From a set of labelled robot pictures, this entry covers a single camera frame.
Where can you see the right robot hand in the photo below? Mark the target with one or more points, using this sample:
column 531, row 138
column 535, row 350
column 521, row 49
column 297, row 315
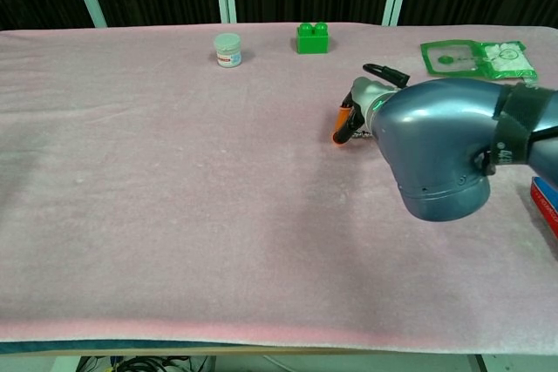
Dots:
column 368, row 91

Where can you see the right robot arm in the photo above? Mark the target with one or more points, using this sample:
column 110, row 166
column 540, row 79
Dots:
column 436, row 145

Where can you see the green toy brick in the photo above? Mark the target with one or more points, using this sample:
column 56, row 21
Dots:
column 311, row 41

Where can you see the green white snack packet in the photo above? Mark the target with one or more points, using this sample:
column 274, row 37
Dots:
column 475, row 58

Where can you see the blue red snack packet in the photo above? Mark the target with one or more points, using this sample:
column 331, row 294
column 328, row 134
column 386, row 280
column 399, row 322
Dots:
column 547, row 206

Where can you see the pink table cloth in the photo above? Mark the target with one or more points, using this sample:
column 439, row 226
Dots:
column 174, row 193

